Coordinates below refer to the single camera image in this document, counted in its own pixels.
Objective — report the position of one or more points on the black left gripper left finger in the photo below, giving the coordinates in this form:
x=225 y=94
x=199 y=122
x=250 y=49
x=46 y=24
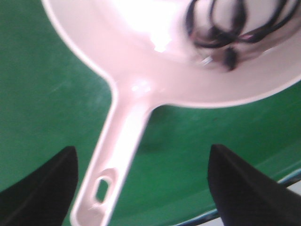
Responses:
x=43 y=197

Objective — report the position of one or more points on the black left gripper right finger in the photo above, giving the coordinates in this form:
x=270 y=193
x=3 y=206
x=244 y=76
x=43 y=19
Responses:
x=229 y=176

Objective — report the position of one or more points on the pink plastic dustpan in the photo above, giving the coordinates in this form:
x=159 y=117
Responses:
x=141 y=49

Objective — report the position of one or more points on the green conveyor belt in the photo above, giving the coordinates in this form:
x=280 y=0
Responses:
x=50 y=100

